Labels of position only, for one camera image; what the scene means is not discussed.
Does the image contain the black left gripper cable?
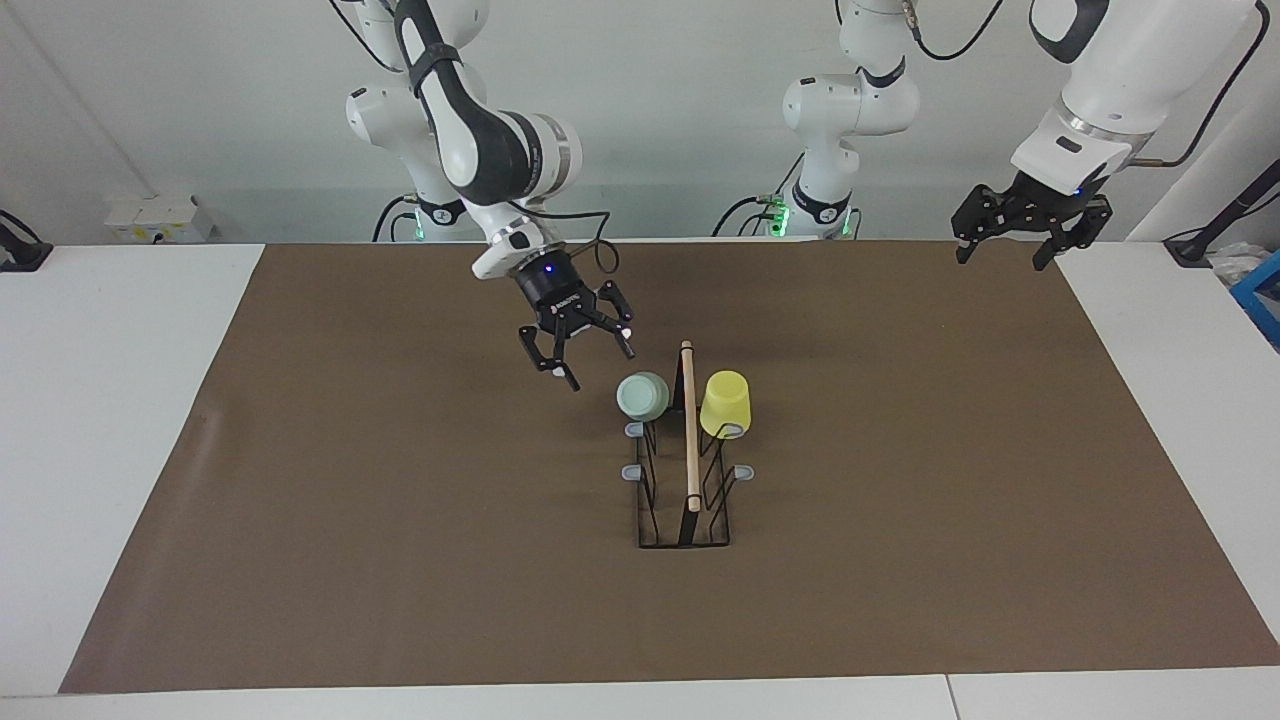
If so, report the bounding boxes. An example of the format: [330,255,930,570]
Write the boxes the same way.
[900,0,1263,170]

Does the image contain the black left base cables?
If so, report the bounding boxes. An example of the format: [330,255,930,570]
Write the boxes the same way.
[711,148,807,239]

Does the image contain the clear plastic bag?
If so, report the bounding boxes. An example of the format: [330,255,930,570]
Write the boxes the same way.
[1205,243,1267,293]

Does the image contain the black wire cup rack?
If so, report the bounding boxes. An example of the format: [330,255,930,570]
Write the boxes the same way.
[622,340,756,549]

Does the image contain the brown table mat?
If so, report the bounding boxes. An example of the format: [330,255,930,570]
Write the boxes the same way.
[58,238,1280,694]

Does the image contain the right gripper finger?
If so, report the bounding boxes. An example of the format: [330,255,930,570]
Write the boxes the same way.
[590,282,638,361]
[518,323,583,393]

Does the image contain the yellow plastic cup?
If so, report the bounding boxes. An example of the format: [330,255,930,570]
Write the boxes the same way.
[699,370,754,440]

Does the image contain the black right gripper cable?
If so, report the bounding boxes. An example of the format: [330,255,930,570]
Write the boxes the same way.
[505,204,622,277]

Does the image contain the white slanted pole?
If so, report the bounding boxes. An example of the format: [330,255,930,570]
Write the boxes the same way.
[1128,88,1280,243]

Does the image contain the blue box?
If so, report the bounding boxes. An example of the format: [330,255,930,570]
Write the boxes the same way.
[1229,250,1280,353]

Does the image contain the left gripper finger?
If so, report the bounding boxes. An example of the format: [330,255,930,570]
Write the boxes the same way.
[950,185,1007,266]
[1033,198,1114,273]

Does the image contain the pale green plastic cup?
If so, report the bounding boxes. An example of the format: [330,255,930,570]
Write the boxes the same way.
[615,371,672,424]

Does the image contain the black right base cables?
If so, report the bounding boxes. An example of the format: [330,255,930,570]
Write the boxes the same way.
[371,193,441,244]

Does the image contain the black base cables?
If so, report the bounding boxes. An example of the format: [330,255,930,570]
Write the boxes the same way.
[371,193,441,244]
[711,148,807,239]

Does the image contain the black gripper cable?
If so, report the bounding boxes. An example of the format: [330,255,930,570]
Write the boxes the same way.
[505,204,622,277]
[900,0,1263,170]

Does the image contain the white wall socket box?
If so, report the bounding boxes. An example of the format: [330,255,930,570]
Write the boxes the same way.
[105,194,217,245]

